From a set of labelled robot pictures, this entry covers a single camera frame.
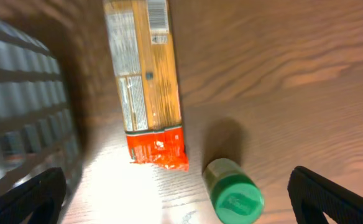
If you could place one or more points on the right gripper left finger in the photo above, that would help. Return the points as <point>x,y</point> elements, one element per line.
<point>39,200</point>

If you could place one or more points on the orange spaghetti pack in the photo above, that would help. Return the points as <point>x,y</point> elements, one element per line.
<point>143,58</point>

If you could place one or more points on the grey plastic basket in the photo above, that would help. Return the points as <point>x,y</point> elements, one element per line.
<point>37,130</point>

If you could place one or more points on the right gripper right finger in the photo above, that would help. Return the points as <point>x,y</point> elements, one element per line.
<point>314,198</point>

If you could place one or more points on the green lid jar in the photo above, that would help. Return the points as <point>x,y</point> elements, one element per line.
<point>234,196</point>

